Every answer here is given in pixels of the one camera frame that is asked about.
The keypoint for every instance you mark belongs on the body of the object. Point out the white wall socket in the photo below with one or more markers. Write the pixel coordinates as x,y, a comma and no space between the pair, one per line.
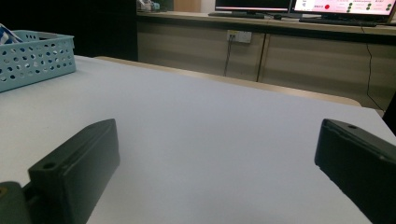
239,36

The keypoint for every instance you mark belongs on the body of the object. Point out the small desk clutter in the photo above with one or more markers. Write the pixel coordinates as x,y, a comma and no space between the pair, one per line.
148,5

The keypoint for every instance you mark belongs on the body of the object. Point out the black keyboard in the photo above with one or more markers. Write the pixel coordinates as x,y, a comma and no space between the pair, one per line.
337,21
236,14

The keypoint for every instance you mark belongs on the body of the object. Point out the black computer mouse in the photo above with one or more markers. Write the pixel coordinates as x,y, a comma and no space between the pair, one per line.
277,17

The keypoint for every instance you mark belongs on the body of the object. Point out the light blue plastic basket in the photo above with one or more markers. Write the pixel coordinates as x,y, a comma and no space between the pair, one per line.
34,67

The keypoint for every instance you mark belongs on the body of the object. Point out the bright screen monitor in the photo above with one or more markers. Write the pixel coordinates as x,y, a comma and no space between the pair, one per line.
342,6

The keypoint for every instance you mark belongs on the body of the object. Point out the beige cabinet desk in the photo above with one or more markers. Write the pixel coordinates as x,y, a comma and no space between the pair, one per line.
193,53

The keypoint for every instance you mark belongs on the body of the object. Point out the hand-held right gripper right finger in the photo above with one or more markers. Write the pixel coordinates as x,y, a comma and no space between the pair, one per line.
358,161

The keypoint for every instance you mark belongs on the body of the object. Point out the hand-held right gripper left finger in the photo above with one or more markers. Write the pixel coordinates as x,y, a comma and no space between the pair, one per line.
77,161

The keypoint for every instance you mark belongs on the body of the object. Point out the dark screen monitor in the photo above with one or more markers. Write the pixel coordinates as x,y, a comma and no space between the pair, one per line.
252,4

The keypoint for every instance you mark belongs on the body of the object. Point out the wooden table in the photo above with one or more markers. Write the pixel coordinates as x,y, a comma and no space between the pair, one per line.
236,81

